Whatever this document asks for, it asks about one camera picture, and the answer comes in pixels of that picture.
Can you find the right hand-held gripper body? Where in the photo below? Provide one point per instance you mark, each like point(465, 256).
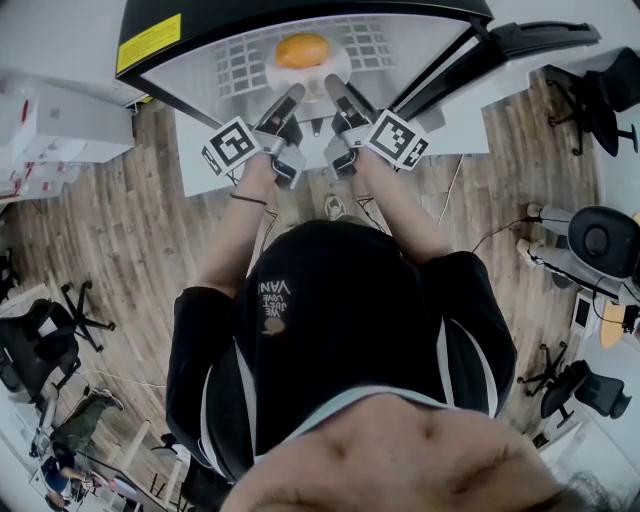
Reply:
point(395, 137)

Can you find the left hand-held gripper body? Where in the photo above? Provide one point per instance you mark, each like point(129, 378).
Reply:
point(232, 147)

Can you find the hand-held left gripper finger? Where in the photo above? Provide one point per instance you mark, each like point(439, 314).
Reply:
point(285, 107)

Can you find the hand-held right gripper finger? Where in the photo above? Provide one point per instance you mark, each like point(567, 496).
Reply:
point(350, 100)

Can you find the white round plate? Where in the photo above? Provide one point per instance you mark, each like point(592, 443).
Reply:
point(280, 80)

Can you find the orange bread bun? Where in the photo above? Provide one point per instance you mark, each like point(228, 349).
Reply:
point(302, 50)

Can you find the black oven with door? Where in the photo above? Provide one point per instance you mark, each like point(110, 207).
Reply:
point(200, 30)

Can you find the person's right forearm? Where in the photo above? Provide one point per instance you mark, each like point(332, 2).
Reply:
point(405, 210)

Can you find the person's left forearm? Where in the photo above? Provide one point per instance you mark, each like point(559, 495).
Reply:
point(235, 240)

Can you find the white table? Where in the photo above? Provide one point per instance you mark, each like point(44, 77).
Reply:
point(210, 165)

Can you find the black wristband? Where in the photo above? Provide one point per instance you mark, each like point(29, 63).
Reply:
point(250, 200)

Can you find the person's left shoe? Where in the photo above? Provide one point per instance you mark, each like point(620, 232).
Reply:
point(334, 207)

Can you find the large white cardboard box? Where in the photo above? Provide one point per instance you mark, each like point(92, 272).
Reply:
point(75, 125)

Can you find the person's black printed shirt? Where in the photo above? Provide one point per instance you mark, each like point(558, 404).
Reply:
point(350, 310)

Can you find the pile of red-marked white boxes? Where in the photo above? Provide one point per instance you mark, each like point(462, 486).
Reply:
point(40, 175)

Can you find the black office chair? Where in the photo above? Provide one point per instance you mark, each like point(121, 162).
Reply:
point(580, 390)
point(200, 480)
point(600, 95)
point(35, 340)

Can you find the small white screen device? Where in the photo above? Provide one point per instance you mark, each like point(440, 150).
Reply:
point(581, 312)

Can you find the cluttered white desk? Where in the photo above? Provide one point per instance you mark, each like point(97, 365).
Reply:
point(135, 445)

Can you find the person's face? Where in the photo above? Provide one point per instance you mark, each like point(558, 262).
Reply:
point(390, 460)

